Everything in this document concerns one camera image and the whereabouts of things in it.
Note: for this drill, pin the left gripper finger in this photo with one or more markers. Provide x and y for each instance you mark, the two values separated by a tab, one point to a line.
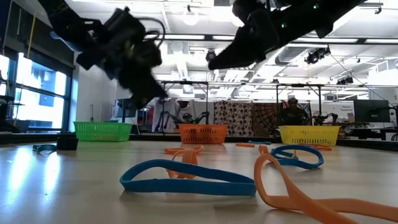
143	87
163	79

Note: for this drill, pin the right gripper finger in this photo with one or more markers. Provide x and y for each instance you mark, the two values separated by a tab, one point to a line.
230	59
225	46

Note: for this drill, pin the orange rubber band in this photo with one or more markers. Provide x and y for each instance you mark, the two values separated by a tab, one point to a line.
263	150
174	151
245	145
320	147
280	186
189	157

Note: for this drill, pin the yellow plastic basket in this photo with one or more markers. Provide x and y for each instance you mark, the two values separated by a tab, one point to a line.
311	134

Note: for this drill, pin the black background robot arm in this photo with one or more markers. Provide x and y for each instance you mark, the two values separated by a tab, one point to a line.
326	118
196	118
169	119

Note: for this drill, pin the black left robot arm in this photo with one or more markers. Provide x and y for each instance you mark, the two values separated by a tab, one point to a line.
68	21

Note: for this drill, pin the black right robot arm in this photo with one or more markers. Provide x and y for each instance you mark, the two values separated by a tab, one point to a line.
311	18

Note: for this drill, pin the black rubber band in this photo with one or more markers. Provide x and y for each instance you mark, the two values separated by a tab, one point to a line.
66	144

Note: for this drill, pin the monitor on stand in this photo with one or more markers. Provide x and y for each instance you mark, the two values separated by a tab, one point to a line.
127	112

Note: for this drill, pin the white hanging cloth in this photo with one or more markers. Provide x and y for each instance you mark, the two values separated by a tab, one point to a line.
199	107

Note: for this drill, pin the black ceiling spotlight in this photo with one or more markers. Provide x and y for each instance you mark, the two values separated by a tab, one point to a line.
315	56
345	81

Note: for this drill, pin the brown dotted hanging cloth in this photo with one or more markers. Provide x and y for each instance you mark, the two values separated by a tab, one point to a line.
233	116

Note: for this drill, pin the green plastic basket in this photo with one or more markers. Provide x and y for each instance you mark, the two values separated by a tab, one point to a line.
102	132

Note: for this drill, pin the orange plastic basket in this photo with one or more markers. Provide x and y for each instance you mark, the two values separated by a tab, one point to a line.
199	132

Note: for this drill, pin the dark orange patterned cloth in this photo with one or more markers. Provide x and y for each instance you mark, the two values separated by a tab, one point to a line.
267	116

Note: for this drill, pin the person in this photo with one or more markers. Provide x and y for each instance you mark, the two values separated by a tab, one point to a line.
292	113

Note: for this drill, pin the colourful quilt cloth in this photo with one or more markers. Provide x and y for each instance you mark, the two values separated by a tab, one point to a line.
309	107

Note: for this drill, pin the large window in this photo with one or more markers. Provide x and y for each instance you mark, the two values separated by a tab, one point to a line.
37	102

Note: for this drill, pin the black background monitor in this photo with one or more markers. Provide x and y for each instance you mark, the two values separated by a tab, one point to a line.
371	110

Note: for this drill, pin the black background desk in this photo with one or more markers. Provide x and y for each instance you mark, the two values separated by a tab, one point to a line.
367	132

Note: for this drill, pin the round black ceiling camera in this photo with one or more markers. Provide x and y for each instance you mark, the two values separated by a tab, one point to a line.
211	56

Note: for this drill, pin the black metal frame stand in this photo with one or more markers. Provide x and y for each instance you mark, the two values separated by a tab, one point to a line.
185	82
298	85

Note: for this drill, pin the black overhead frame beam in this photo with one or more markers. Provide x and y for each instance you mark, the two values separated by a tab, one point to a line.
192	37

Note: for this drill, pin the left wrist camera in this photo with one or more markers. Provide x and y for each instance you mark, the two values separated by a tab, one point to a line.
124	25

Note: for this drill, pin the silver ventilation duct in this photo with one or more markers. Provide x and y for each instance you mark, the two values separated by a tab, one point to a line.
298	53

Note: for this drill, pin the black aluminium table frame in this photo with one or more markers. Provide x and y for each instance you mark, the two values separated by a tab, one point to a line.
155	137

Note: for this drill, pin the white wall sign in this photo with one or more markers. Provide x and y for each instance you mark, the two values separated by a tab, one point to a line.
339	109

